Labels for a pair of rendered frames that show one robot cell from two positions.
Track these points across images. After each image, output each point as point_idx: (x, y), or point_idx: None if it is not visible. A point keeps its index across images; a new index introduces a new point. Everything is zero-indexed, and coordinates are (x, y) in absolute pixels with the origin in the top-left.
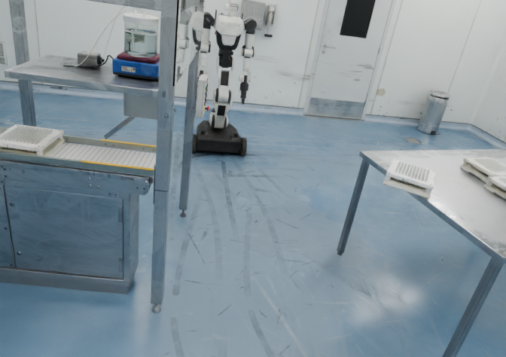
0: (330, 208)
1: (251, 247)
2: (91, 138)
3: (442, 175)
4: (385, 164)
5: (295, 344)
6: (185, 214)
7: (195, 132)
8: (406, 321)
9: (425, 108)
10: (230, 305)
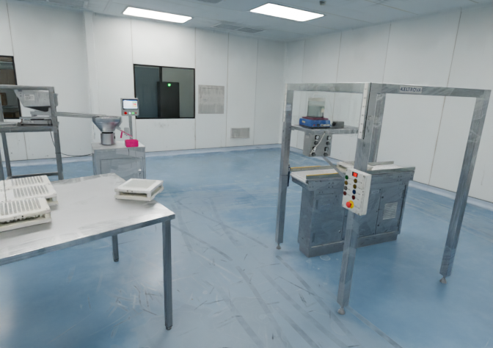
0: None
1: (257, 301)
2: (342, 172)
3: (94, 206)
4: (152, 205)
5: (200, 253)
6: (339, 310)
7: None
8: (120, 283)
9: None
10: (244, 259)
